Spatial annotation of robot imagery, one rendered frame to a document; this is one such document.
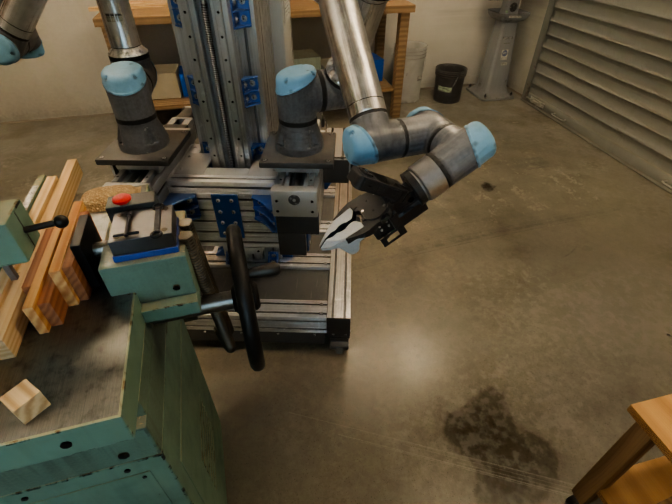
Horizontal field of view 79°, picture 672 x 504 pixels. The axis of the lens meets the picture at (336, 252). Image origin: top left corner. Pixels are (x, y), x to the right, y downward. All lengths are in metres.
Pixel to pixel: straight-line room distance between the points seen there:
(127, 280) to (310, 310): 0.93
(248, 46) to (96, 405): 1.09
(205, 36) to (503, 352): 1.56
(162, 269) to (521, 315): 1.63
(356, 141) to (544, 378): 1.34
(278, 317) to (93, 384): 0.98
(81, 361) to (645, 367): 1.92
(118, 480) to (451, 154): 0.79
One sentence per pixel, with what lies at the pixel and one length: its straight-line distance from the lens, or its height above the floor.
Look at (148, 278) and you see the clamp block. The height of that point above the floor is 0.92.
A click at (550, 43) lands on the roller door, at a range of 4.29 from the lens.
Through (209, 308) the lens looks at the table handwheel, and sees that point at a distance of 0.82.
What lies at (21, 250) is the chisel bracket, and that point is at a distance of 0.74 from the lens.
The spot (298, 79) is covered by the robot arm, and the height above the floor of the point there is 1.04.
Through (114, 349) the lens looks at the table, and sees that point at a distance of 0.70.
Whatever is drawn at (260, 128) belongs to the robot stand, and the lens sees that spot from 1.49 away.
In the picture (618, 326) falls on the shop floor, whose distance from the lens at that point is 2.19.
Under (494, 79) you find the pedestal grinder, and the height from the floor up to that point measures 0.17.
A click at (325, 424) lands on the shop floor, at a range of 1.57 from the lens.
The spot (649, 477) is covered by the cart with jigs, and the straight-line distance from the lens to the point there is 1.57.
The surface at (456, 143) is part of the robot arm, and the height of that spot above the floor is 1.08.
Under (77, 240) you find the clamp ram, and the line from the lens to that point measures 0.77.
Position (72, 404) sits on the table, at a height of 0.90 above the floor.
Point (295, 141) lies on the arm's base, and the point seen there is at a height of 0.87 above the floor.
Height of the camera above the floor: 1.40
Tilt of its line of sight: 40 degrees down
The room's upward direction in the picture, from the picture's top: straight up
